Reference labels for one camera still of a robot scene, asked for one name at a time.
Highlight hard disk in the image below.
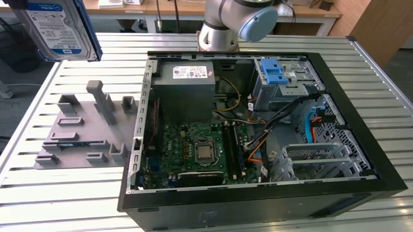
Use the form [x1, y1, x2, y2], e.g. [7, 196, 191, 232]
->
[8, 0, 103, 62]

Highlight blue plastic drive latch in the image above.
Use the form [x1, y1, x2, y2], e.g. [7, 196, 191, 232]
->
[261, 58, 286, 85]

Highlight black cable with silver plug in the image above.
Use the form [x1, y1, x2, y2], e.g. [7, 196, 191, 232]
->
[155, 0, 163, 32]

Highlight yellow wire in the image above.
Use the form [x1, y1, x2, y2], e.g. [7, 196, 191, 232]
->
[211, 76, 242, 113]

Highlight blue data wire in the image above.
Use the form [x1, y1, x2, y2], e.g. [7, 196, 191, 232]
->
[302, 106, 325, 145]

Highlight power wire with black plug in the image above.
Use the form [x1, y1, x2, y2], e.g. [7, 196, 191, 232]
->
[314, 107, 347, 129]

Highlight metal optical drive cage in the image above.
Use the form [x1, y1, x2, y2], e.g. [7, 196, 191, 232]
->
[251, 58, 326, 112]

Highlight CPU socket with metal cover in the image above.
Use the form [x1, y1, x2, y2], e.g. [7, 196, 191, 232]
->
[191, 139, 218, 168]

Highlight black graphics card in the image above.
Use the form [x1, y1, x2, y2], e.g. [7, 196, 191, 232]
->
[176, 171, 226, 187]

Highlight grey power supply unit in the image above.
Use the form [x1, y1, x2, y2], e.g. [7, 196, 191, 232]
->
[151, 60, 216, 124]

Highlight dark brown box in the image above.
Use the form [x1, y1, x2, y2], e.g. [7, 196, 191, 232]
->
[311, 0, 334, 12]

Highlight thin black cable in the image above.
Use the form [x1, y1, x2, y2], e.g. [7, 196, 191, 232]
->
[174, 0, 180, 32]

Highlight grey parts rack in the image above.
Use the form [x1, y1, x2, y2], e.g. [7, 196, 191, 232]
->
[33, 80, 140, 171]

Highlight RAM stick with blue label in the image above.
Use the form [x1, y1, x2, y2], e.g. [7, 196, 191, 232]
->
[43, 142, 93, 148]

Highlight metal disk bay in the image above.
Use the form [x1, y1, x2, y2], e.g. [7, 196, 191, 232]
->
[270, 142, 371, 182]

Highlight green motherboard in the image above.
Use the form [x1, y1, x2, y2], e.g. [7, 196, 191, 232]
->
[142, 122, 269, 189]

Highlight black open PC case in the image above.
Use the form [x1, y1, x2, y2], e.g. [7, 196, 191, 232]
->
[116, 50, 408, 231]

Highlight black mesh wastebasket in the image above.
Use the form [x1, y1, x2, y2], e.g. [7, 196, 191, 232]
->
[0, 17, 43, 73]

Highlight plain white box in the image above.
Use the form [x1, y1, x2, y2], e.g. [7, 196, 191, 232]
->
[97, 0, 124, 9]

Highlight black cable bundle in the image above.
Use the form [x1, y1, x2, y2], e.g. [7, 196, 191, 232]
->
[247, 93, 326, 155]

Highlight black RAM slot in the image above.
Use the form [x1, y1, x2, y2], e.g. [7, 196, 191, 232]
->
[227, 122, 243, 178]
[222, 122, 238, 179]

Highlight orange wire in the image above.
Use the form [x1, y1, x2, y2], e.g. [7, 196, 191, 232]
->
[247, 147, 270, 167]

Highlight white stand foot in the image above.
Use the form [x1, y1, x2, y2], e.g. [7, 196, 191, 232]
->
[0, 79, 15, 99]

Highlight long wooden desk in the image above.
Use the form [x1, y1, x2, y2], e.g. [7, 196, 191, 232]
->
[0, 0, 342, 37]

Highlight silver CPU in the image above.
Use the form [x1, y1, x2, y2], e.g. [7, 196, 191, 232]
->
[195, 144, 215, 163]

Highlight wooden cabinet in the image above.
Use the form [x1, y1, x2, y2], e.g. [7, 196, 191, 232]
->
[329, 0, 413, 67]

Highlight thin red wire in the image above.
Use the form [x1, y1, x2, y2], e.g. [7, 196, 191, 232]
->
[147, 98, 160, 149]

